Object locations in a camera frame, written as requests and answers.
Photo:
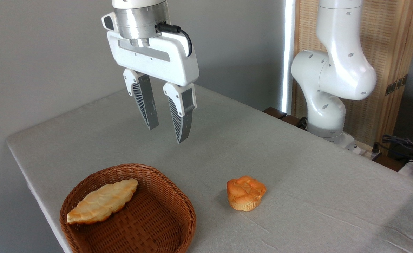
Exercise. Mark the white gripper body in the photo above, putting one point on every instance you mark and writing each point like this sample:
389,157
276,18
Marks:
178,63

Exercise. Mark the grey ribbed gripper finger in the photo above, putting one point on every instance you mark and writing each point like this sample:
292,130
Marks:
147,105
182,119

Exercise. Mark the round orange bun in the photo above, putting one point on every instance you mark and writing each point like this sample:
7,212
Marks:
245,195

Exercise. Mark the long croissant-shaped bread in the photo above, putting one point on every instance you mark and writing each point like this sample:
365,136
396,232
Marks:
103,202

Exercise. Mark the brown woven wicker basket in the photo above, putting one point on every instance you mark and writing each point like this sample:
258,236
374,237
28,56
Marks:
150,225

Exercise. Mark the grey tablecloth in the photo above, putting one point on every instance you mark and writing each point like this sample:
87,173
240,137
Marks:
262,151

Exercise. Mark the dark brown wooden block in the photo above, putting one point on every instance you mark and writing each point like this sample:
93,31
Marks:
292,121
275,112

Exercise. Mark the black power plug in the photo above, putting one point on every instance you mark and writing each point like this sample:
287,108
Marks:
376,149

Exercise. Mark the wooden slatted screen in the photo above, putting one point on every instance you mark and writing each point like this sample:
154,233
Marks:
389,38

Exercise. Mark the dark metal screen hinge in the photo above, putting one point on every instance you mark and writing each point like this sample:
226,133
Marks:
396,85

